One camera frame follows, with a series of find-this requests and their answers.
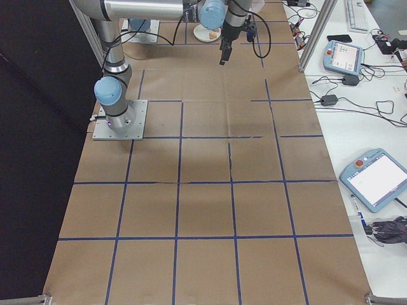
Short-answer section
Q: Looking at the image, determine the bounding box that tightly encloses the black printed velcro strap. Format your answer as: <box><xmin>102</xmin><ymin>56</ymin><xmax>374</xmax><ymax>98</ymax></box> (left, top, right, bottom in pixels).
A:
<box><xmin>183</xmin><ymin>0</ymin><xmax>202</xmax><ymax>24</ymax></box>

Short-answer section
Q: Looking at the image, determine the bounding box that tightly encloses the aluminium upright post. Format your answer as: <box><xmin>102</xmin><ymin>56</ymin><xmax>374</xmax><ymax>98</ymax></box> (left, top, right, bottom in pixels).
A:
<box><xmin>68</xmin><ymin>0</ymin><xmax>106</xmax><ymax>69</ymax></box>
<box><xmin>298</xmin><ymin>0</ymin><xmax>338</xmax><ymax>73</ymax></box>

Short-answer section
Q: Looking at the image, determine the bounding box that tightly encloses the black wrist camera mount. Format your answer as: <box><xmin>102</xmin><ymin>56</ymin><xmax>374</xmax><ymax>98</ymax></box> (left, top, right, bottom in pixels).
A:
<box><xmin>244</xmin><ymin>16</ymin><xmax>258</xmax><ymax>44</ymax></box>

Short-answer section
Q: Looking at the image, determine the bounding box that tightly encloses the black power strip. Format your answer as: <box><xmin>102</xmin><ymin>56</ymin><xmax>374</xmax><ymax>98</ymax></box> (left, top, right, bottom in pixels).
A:
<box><xmin>380</xmin><ymin>37</ymin><xmax>403</xmax><ymax>55</ymax></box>

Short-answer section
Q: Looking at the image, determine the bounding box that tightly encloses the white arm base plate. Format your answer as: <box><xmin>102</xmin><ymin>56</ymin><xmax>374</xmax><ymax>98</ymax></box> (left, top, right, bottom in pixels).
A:
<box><xmin>92</xmin><ymin>98</ymin><xmax>149</xmax><ymax>141</ymax></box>
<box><xmin>127</xmin><ymin>19</ymin><xmax>160</xmax><ymax>44</ymax></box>

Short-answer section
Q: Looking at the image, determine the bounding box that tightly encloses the white keyboard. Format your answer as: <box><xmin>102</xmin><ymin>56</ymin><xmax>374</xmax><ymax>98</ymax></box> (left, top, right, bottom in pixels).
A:
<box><xmin>345</xmin><ymin>0</ymin><xmax>371</xmax><ymax>32</ymax></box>

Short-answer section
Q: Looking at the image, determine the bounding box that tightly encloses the black smartphone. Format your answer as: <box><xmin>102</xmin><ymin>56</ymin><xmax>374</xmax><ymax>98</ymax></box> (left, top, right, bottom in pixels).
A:
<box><xmin>327</xmin><ymin>34</ymin><xmax>353</xmax><ymax>44</ymax></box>

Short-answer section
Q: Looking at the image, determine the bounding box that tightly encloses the black frame cover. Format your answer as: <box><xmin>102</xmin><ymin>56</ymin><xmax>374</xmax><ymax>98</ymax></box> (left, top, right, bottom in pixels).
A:
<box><xmin>0</xmin><ymin>0</ymin><xmax>106</xmax><ymax>301</ymax></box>

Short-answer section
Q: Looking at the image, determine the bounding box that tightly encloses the white round plate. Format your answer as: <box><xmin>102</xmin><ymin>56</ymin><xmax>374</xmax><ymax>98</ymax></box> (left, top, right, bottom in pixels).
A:
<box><xmin>193</xmin><ymin>24</ymin><xmax>222</xmax><ymax>42</ymax></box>

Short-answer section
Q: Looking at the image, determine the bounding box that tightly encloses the black fabric bundle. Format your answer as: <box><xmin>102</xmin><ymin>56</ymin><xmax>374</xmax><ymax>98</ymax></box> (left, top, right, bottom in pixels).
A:
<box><xmin>365</xmin><ymin>215</ymin><xmax>407</xmax><ymax>245</ymax></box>

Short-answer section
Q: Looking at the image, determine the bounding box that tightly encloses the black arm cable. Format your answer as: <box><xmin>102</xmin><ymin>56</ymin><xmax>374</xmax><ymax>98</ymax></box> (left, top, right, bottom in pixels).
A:
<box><xmin>101</xmin><ymin>0</ymin><xmax>273</xmax><ymax>69</ymax></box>

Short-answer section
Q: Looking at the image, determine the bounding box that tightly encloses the light blue teach pendant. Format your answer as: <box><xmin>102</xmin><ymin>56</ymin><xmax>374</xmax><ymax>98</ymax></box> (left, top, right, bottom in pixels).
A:
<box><xmin>322</xmin><ymin>39</ymin><xmax>364</xmax><ymax>76</ymax></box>
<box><xmin>339</xmin><ymin>148</ymin><xmax>407</xmax><ymax>214</ymax></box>

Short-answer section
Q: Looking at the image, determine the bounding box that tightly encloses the aluminium profile bar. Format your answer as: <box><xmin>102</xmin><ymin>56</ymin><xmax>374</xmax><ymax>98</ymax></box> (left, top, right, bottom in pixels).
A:
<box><xmin>364</xmin><ymin>294</ymin><xmax>407</xmax><ymax>305</ymax></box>
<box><xmin>0</xmin><ymin>294</ymin><xmax>52</xmax><ymax>305</ymax></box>

